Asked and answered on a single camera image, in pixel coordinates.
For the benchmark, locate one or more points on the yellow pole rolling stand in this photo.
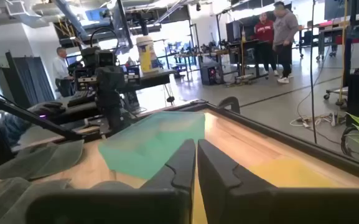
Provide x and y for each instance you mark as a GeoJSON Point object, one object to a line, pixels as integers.
{"type": "Point", "coordinates": [343, 56]}

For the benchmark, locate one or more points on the black computer mouse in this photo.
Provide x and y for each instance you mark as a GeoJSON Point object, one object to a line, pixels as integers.
{"type": "Point", "coordinates": [47, 108]}

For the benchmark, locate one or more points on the black desk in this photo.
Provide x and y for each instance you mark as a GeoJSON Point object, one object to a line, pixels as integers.
{"type": "Point", "coordinates": [82, 113]}
{"type": "Point", "coordinates": [151, 79]}

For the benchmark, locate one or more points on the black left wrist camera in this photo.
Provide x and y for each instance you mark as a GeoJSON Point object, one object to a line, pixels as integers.
{"type": "Point", "coordinates": [99, 57]}

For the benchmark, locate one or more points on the person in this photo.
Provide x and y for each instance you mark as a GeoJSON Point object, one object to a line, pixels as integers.
{"type": "Point", "coordinates": [285, 31]}
{"type": "Point", "coordinates": [60, 70]}
{"type": "Point", "coordinates": [264, 34]}

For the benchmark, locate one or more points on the teal plastic tray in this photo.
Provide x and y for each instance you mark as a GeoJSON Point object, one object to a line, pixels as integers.
{"type": "Point", "coordinates": [148, 143]}

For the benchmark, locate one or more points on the black keyboard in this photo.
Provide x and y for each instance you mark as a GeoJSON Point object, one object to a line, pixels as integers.
{"type": "Point", "coordinates": [81, 99]}

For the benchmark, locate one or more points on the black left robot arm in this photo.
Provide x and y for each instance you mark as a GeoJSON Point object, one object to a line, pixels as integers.
{"type": "Point", "coordinates": [114, 119]}

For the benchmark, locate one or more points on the white yellow wipes canister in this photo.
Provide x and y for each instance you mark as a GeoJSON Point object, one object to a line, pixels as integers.
{"type": "Point", "coordinates": [146, 54]}

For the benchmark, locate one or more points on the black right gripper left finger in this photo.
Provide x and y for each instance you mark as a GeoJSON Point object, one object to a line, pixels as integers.
{"type": "Point", "coordinates": [179, 168]}

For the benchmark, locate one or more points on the grey partition panel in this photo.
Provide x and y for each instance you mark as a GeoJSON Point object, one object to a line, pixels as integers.
{"type": "Point", "coordinates": [30, 77]}

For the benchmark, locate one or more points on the yellow plastic tray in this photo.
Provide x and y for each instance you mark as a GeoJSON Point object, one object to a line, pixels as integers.
{"type": "Point", "coordinates": [291, 174]}

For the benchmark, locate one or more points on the black computer tower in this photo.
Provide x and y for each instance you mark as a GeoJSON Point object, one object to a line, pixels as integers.
{"type": "Point", "coordinates": [208, 74]}

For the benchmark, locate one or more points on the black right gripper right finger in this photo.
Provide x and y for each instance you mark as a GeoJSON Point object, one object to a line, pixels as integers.
{"type": "Point", "coordinates": [216, 174]}

